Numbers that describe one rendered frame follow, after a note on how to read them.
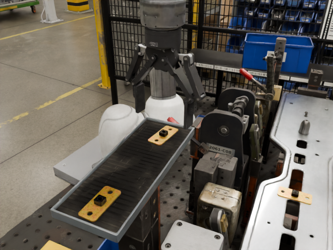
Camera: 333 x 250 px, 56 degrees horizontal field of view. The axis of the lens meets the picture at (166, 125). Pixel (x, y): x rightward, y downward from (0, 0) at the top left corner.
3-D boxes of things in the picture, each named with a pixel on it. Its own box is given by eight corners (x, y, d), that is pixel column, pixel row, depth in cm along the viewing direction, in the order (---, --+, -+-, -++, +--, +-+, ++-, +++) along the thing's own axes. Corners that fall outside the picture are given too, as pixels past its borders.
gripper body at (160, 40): (135, 26, 63) (137, 70, 68) (170, 32, 59) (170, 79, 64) (156, 19, 68) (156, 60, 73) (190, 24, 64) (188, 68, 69)
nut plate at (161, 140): (160, 146, 73) (160, 142, 73) (146, 141, 75) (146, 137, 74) (179, 130, 79) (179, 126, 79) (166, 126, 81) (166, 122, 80)
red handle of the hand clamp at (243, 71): (273, 95, 118) (240, 69, 118) (269, 99, 119) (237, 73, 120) (274, 92, 121) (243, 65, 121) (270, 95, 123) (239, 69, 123)
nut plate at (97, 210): (94, 222, 53) (93, 218, 53) (77, 215, 55) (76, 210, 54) (122, 192, 60) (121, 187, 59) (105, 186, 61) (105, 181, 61)
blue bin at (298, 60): (307, 74, 147) (314, 46, 140) (241, 67, 154) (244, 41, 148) (304, 62, 161) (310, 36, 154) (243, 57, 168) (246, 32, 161)
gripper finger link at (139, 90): (136, 87, 73) (134, 86, 73) (138, 113, 76) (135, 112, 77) (144, 83, 75) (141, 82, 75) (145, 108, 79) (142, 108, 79)
